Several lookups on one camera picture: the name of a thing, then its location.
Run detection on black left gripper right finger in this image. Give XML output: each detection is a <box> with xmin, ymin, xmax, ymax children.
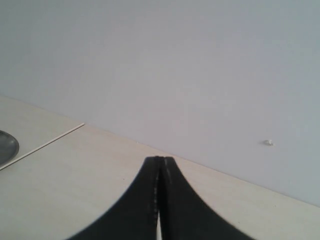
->
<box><xmin>158</xmin><ymin>157</ymin><xmax>252</xmax><ymax>240</ymax></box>

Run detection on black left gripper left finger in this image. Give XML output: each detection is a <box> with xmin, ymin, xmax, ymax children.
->
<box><xmin>70</xmin><ymin>156</ymin><xmax>161</xmax><ymax>240</ymax></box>

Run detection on dark grey round plate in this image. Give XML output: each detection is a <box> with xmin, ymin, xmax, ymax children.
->
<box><xmin>0</xmin><ymin>130</ymin><xmax>20</xmax><ymax>166</ymax></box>

